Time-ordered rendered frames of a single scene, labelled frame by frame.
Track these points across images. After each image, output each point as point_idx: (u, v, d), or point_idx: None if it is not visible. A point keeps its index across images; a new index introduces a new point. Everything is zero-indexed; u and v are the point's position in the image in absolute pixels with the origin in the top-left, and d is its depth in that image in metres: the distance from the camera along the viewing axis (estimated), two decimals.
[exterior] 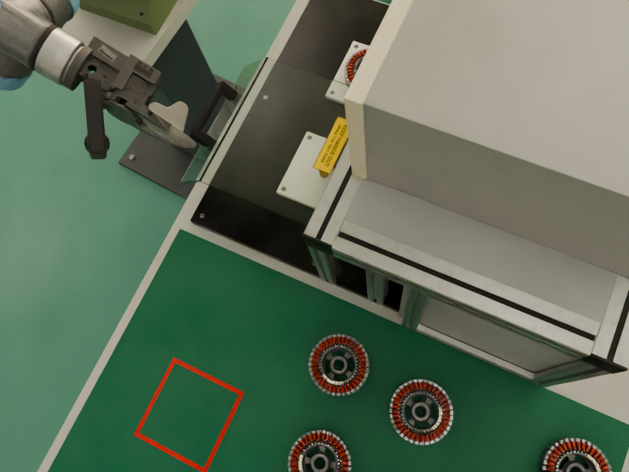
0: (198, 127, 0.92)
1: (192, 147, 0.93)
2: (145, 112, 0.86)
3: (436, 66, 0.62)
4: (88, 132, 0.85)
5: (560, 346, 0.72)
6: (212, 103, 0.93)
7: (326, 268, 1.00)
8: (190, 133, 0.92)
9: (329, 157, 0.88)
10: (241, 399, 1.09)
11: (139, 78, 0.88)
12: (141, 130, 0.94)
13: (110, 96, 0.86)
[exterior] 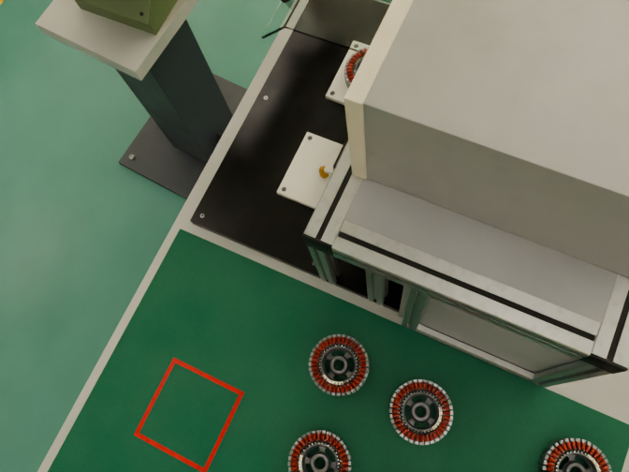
0: None
1: None
2: None
3: (436, 66, 0.62)
4: None
5: (560, 346, 0.72)
6: None
7: (326, 268, 1.00)
8: None
9: None
10: (241, 399, 1.09)
11: None
12: None
13: None
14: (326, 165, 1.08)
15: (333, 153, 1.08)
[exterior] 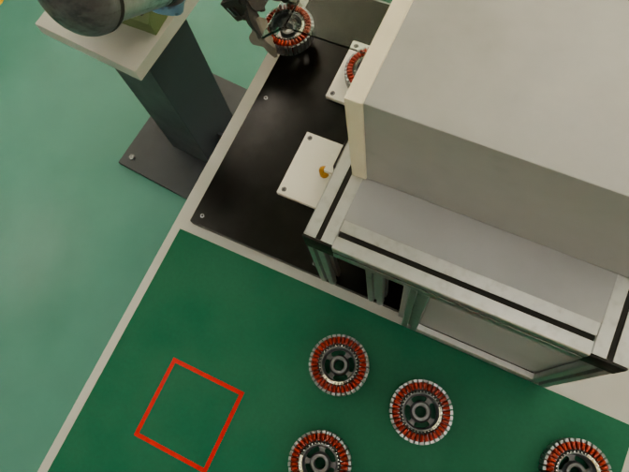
0: None
1: (276, 55, 1.23)
2: None
3: (436, 66, 0.62)
4: None
5: (560, 346, 0.72)
6: None
7: (326, 268, 1.00)
8: None
9: None
10: (241, 399, 1.09)
11: None
12: (254, 21, 1.17)
13: None
14: (326, 165, 1.08)
15: (333, 153, 1.08)
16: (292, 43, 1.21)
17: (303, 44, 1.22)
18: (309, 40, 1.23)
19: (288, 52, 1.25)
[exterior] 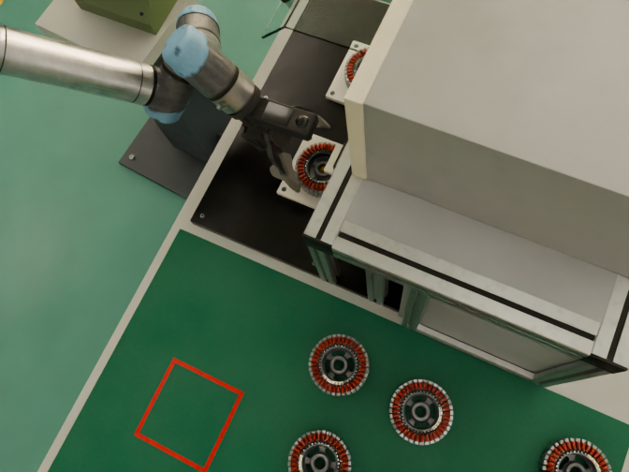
0: None
1: (299, 190, 1.11)
2: (298, 106, 1.08)
3: (436, 66, 0.62)
4: (301, 109, 1.01)
5: (560, 346, 0.72)
6: None
7: (326, 268, 1.00)
8: None
9: None
10: (241, 399, 1.09)
11: None
12: (276, 157, 1.06)
13: None
14: (326, 165, 1.08)
15: (333, 153, 1.08)
16: None
17: None
18: None
19: None
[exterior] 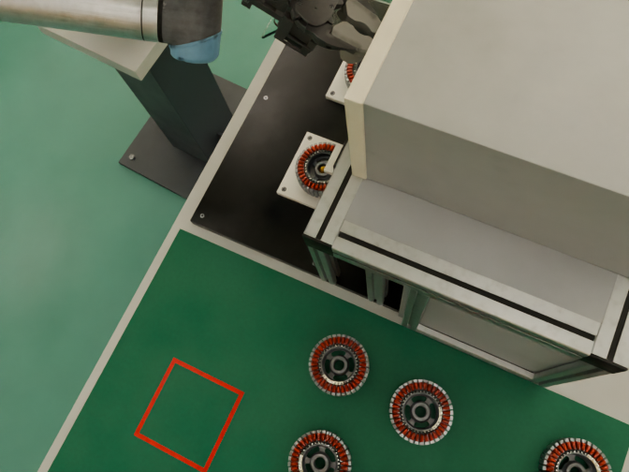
0: None
1: None
2: None
3: (436, 66, 0.62)
4: None
5: (560, 346, 0.72)
6: None
7: (326, 268, 1.00)
8: None
9: None
10: (241, 399, 1.09)
11: None
12: (330, 39, 0.73)
13: None
14: (326, 165, 1.08)
15: (333, 153, 1.08)
16: None
17: None
18: None
19: None
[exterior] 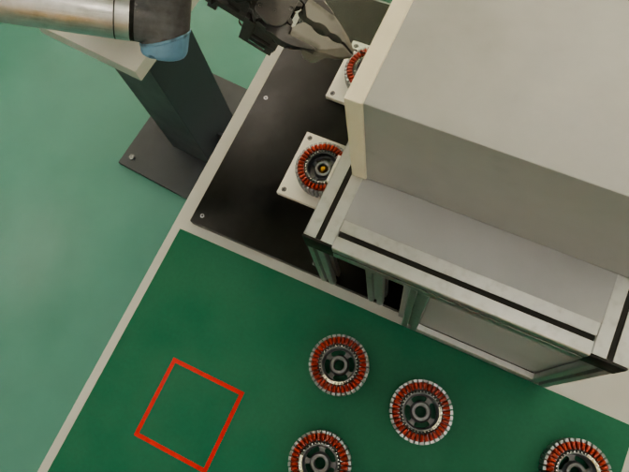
0: None
1: (350, 53, 0.80)
2: None
3: (436, 66, 0.62)
4: None
5: (560, 346, 0.72)
6: None
7: (326, 268, 1.00)
8: None
9: None
10: (241, 399, 1.09)
11: None
12: (289, 39, 0.76)
13: None
14: (328, 175, 1.12)
15: (335, 164, 1.13)
16: None
17: None
18: None
19: None
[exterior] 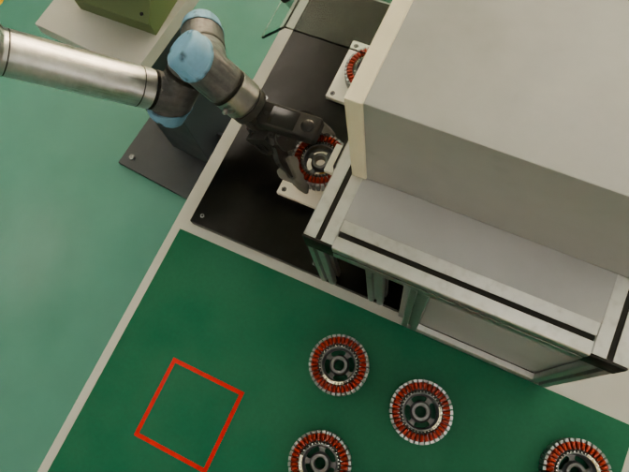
0: None
1: (307, 191, 1.12)
2: (303, 110, 1.08)
3: (436, 66, 0.62)
4: (307, 113, 1.00)
5: (560, 346, 0.72)
6: None
7: (326, 268, 1.00)
8: None
9: None
10: (241, 399, 1.09)
11: None
12: (283, 162, 1.06)
13: None
14: (326, 165, 1.08)
15: (333, 153, 1.08)
16: (325, 181, 1.10)
17: None
18: None
19: (320, 186, 1.13)
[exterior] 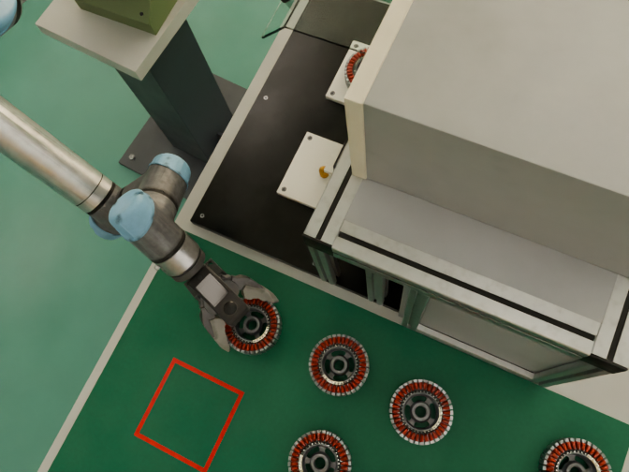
0: None
1: (228, 350, 1.10)
2: (246, 277, 1.06)
3: (436, 66, 0.62)
4: (235, 294, 0.98)
5: (560, 346, 0.72)
6: None
7: (326, 268, 1.00)
8: None
9: None
10: (241, 399, 1.09)
11: None
12: (206, 323, 1.05)
13: (226, 276, 1.04)
14: (326, 165, 1.08)
15: (333, 153, 1.08)
16: (246, 349, 1.08)
17: (258, 352, 1.08)
18: (267, 348, 1.09)
19: None
